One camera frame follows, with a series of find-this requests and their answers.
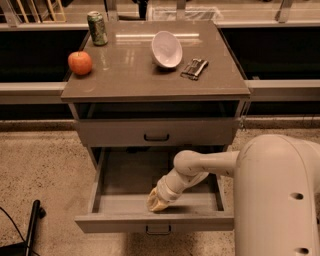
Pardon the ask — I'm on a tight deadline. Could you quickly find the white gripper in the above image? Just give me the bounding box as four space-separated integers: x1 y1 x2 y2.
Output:
147 177 181 212

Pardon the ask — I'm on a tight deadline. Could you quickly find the grey drawer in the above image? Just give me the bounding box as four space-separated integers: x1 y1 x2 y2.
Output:
75 147 234 235
76 118 239 147

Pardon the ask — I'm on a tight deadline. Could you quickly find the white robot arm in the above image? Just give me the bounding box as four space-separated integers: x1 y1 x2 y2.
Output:
147 134 320 256

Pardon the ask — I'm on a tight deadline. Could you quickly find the grey top drawer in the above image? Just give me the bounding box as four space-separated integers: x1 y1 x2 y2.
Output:
76 118 239 147

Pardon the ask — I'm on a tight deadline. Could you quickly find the grey drawer cabinet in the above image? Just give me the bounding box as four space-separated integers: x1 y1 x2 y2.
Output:
62 21 250 161

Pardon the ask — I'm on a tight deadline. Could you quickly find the black stand leg left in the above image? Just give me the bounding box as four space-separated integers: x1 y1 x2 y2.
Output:
0 200 46 256

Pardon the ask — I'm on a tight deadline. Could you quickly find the dark snack packet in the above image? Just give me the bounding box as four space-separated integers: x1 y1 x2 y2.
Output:
180 58 209 81

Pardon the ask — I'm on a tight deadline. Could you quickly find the white bowl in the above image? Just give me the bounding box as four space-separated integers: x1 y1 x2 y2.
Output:
151 31 183 69

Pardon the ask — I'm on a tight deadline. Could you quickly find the red apple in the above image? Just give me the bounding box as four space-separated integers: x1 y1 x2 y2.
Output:
68 51 92 75

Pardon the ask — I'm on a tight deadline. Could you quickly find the clear plastic bin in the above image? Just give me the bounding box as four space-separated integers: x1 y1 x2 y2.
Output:
146 6 224 21

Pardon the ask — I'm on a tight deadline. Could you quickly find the green soda can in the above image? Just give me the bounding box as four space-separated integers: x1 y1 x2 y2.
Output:
87 11 108 46

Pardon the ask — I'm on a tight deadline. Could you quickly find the wooden rack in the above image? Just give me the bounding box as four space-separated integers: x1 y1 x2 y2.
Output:
6 0 67 23

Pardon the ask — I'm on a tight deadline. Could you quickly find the metal railing frame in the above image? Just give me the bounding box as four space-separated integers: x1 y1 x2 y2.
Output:
0 0 320 104

